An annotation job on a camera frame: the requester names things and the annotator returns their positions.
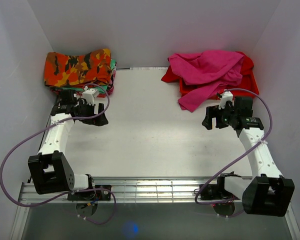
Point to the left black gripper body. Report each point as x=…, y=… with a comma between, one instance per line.
x=85, y=109

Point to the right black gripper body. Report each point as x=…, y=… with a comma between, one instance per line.
x=224, y=116

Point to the orange camouflage trousers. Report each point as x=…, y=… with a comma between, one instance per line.
x=63, y=70

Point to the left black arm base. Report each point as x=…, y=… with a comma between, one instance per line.
x=96, y=195

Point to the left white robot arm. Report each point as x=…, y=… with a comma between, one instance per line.
x=50, y=169

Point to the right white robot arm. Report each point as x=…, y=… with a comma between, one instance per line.
x=268, y=193

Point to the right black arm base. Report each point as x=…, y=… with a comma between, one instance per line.
x=215, y=192

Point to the pink patterned folded trousers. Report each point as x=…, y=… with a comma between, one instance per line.
x=83, y=85

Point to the red plastic tray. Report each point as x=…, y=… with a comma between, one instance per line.
x=250, y=87

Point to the red garment in tray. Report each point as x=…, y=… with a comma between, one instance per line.
x=247, y=62

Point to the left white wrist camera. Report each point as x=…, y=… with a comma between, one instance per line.
x=90, y=94

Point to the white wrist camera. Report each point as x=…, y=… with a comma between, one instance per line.
x=90, y=94
x=224, y=97

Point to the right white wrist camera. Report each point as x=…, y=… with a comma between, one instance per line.
x=224, y=97

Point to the aluminium rail frame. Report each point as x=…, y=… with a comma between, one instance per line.
x=154, y=156

